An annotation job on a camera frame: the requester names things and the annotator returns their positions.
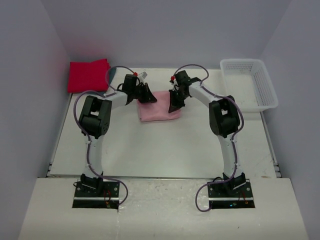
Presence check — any pink t shirt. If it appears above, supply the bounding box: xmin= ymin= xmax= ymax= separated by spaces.
xmin=136 ymin=91 xmax=181 ymax=123

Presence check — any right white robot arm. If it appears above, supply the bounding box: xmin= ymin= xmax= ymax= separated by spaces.
xmin=168 ymin=70 xmax=246 ymax=190

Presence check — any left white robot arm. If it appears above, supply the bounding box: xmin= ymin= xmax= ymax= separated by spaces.
xmin=75 ymin=72 xmax=157 ymax=191

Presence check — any folded teal t shirt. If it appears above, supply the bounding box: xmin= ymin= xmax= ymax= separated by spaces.
xmin=96 ymin=67 xmax=117 ymax=93

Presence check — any folded red t shirt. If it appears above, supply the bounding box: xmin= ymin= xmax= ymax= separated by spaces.
xmin=67 ymin=58 xmax=111 ymax=94

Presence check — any white plastic basket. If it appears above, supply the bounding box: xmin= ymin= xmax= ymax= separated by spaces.
xmin=220 ymin=58 xmax=279 ymax=113

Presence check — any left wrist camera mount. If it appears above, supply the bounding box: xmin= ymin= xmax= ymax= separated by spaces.
xmin=133 ymin=71 xmax=148 ymax=82

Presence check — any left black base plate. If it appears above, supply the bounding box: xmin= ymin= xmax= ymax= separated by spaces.
xmin=72 ymin=181 xmax=120 ymax=210

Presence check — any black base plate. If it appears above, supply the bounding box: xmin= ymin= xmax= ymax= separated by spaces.
xmin=207 ymin=177 xmax=255 ymax=210
xmin=72 ymin=181 xmax=120 ymax=210

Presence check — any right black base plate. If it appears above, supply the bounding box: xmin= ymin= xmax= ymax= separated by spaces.
xmin=207 ymin=177 xmax=255 ymax=210

